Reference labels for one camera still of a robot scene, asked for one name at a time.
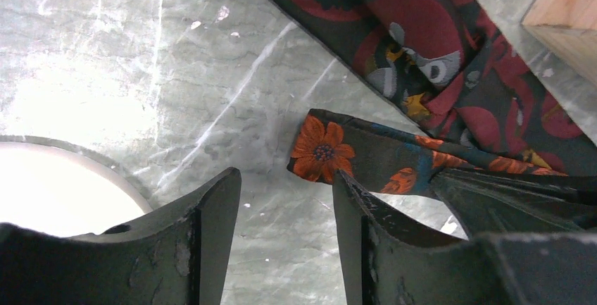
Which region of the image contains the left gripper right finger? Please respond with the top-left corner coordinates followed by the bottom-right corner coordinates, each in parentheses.
top-left (333, 171), bottom-right (596, 304)

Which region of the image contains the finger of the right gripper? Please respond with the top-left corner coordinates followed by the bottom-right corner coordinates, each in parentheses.
top-left (429, 168), bottom-right (596, 237)

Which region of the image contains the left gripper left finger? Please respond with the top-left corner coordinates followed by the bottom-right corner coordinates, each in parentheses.
top-left (1, 168), bottom-right (241, 304)

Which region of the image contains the orange floral dark tie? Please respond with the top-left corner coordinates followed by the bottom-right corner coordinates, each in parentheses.
top-left (287, 109), bottom-right (558, 197)

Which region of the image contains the red patterned dark tie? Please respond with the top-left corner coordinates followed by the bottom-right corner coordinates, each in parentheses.
top-left (273, 0), bottom-right (596, 176)

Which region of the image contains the white tape roll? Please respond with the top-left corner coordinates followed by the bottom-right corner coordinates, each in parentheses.
top-left (1, 135), bottom-right (153, 237)

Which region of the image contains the wooden compartment tray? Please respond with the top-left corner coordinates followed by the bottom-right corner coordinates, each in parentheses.
top-left (522, 0), bottom-right (596, 85)

